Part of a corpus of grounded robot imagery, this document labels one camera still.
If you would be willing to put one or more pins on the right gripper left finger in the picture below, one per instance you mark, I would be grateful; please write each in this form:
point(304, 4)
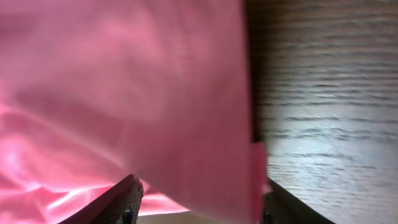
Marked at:
point(119, 205)

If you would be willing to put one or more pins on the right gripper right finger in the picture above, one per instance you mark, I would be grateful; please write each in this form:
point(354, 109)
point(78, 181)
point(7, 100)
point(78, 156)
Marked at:
point(281, 207)

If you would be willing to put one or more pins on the salmon pink t-shirt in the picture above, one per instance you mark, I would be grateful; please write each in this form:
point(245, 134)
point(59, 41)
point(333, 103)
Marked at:
point(153, 92)

